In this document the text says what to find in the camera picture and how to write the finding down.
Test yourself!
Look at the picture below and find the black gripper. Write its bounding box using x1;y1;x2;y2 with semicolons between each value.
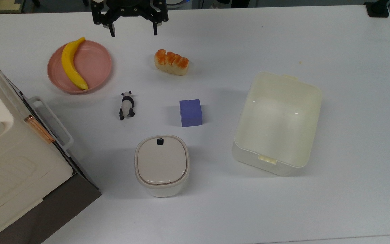
91;0;169;38

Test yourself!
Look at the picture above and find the cream plastic box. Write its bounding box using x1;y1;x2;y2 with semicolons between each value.
232;71;323;177

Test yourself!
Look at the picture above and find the toy bread loaf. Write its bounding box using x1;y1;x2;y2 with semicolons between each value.
154;49;189;76

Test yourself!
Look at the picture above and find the pink plate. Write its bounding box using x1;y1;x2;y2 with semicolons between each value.
47;40;113;95

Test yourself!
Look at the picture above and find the yellow banana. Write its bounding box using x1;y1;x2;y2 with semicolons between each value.
61;37;89;91

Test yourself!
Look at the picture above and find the panda figurine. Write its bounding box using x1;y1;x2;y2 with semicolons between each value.
119;91;136;121

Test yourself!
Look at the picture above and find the purple block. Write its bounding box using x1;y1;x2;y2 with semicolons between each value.
179;99;203;128

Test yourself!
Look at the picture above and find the white lidded bin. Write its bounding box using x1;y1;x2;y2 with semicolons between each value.
134;135;190;198

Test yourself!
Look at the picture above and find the white toy appliance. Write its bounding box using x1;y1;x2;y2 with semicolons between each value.
0;49;102;244

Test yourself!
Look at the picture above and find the white appliance handle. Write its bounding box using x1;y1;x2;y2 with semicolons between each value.
28;97;74;152

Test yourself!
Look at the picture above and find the copper bar handle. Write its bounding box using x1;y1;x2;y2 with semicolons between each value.
24;115;56;144

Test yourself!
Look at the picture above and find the black clamp mount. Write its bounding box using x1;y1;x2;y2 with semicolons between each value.
364;1;390;18

